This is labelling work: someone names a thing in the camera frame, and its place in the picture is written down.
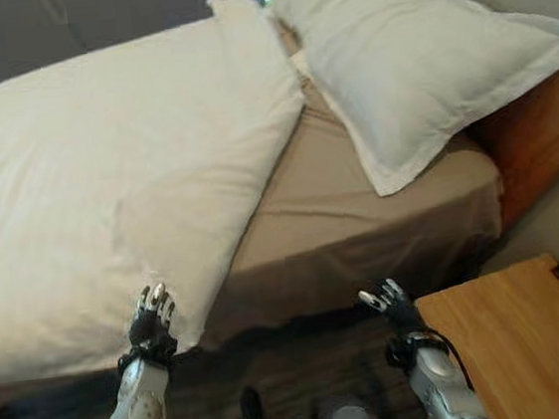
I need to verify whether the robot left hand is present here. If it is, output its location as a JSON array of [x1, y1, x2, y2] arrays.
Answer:
[[122, 281, 183, 364]]

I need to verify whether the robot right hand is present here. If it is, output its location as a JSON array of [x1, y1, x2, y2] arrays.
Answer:
[[356, 274, 426, 344]]

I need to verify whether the beige fitted bed sheet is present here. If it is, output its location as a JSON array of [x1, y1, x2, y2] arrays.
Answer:
[[160, 0, 516, 349]]

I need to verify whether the wooden bedside table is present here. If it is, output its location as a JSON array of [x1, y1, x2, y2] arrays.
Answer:
[[410, 252, 559, 419]]

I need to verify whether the white duvet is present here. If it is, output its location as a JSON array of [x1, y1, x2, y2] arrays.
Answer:
[[0, 0, 333, 386]]

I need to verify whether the wooden headboard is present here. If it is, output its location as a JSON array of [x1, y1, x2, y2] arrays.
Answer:
[[462, 59, 559, 238]]

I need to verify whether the large white pillow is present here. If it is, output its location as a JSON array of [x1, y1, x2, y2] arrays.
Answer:
[[271, 0, 559, 206]]

